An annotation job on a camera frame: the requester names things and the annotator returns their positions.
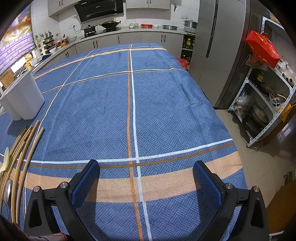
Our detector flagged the red bag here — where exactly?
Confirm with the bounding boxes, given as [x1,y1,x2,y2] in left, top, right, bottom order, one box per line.
[246,30,280,68]

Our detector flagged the steel basin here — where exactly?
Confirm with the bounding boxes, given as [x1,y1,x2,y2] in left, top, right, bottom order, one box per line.
[162,25,178,31]

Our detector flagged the grey kitchen cabinets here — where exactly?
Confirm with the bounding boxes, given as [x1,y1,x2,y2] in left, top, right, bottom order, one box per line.
[48,1,170,21]
[33,28,185,73]

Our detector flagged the white metal shelf rack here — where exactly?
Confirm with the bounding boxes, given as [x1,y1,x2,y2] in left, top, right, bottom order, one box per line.
[228,17,295,148]

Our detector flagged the steel steamer pot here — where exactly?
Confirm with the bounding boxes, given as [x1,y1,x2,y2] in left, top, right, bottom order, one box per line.
[184,20,198,34]

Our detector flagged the grey double door refrigerator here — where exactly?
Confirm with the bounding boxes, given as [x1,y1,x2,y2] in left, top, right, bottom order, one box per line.
[189,0,267,109]

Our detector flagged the wooden cutting board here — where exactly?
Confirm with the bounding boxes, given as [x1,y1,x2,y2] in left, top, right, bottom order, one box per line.
[1,68,14,89]

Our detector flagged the black range hood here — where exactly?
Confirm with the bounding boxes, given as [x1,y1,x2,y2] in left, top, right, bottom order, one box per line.
[74,0,123,22]

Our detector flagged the grey lower kitchen cabinets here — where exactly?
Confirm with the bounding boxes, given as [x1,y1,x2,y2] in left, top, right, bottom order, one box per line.
[33,28,185,73]

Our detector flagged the printed window blind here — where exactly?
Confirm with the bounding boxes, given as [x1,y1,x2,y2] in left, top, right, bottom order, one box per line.
[0,4,36,74]

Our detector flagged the blue plaid tablecloth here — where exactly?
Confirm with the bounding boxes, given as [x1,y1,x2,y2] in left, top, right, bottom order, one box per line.
[1,43,247,240]

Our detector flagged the black cooking pot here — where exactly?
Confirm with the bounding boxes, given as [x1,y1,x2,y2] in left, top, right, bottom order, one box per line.
[83,25,97,38]

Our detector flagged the white plastic spoon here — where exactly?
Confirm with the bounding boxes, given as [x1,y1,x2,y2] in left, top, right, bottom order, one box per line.
[0,147,9,177]

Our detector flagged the red trash bin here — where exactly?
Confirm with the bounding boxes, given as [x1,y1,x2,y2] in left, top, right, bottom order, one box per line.
[177,58,190,70]

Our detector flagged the black wok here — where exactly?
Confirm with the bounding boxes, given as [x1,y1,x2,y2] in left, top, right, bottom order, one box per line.
[100,20,121,29]

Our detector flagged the white plastic utensil holder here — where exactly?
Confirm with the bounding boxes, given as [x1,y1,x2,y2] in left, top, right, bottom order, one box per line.
[1,70,45,121]

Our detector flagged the grey upper kitchen cabinets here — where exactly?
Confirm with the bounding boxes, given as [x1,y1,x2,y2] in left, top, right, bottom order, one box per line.
[48,1,170,21]

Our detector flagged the wooden knife rack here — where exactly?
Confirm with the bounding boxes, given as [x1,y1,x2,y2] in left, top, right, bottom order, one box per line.
[35,31,55,55]

